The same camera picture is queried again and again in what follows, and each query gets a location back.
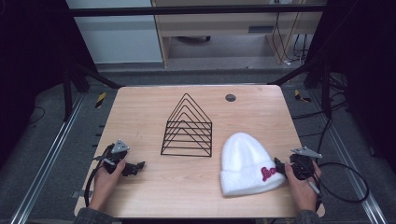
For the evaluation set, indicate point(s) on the black metal stand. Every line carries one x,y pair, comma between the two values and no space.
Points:
317,77
74,81

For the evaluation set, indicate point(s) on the yellow black striped tape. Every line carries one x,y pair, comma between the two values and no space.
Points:
301,96
100,100

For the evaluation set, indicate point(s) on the person's left hand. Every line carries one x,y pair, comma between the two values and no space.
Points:
105,185

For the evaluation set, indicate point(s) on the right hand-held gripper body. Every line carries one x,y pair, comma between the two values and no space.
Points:
301,163

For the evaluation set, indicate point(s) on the black horizontal frame bar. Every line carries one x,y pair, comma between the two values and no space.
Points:
193,10

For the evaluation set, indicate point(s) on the person's right hand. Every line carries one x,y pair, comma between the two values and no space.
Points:
301,191

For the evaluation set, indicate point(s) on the light wooden desk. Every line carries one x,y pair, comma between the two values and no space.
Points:
224,21

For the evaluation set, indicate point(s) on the white knit beanie hat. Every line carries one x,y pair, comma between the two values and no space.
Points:
246,161

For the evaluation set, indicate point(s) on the white cabinet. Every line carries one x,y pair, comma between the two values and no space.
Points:
115,34

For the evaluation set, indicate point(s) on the aluminium floor rail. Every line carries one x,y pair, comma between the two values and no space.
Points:
351,161
46,158

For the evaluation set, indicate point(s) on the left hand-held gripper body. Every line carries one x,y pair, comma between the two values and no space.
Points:
115,152

